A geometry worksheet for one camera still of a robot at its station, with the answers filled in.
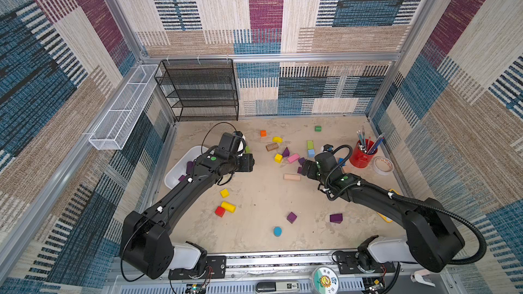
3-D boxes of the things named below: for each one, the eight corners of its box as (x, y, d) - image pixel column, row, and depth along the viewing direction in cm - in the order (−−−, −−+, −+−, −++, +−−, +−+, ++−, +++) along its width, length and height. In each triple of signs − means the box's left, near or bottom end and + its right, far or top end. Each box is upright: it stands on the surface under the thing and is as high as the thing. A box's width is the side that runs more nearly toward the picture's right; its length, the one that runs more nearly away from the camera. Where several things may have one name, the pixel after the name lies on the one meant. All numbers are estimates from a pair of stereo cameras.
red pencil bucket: (351, 168, 101) (359, 154, 92) (346, 153, 106) (354, 139, 97) (370, 168, 100) (380, 154, 92) (364, 153, 106) (373, 139, 97)
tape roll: (376, 175, 98) (378, 173, 96) (369, 159, 105) (371, 156, 103) (395, 175, 98) (397, 173, 96) (387, 159, 104) (389, 156, 102)
